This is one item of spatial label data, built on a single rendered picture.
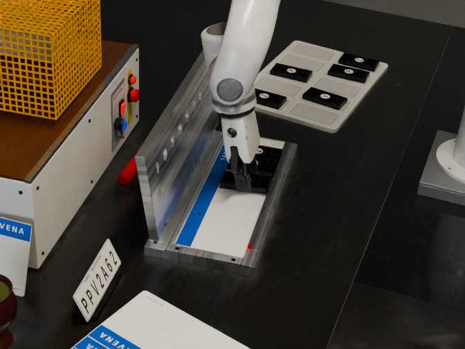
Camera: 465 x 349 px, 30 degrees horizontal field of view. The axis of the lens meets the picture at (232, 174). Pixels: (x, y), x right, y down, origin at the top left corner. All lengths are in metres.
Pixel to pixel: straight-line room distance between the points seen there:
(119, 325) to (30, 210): 0.29
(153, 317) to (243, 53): 0.48
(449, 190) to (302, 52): 0.70
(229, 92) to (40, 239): 0.42
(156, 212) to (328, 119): 0.63
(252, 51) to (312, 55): 0.84
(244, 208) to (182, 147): 0.17
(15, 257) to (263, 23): 0.58
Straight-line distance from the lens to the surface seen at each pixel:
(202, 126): 1.81
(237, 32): 1.51
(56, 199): 1.58
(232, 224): 1.65
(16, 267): 1.52
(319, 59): 2.32
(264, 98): 2.08
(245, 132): 1.65
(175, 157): 1.67
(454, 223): 1.79
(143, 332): 1.31
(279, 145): 1.88
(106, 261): 1.53
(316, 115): 2.05
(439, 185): 1.83
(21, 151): 1.54
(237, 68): 1.51
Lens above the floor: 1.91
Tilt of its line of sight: 34 degrees down
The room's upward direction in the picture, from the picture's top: 4 degrees clockwise
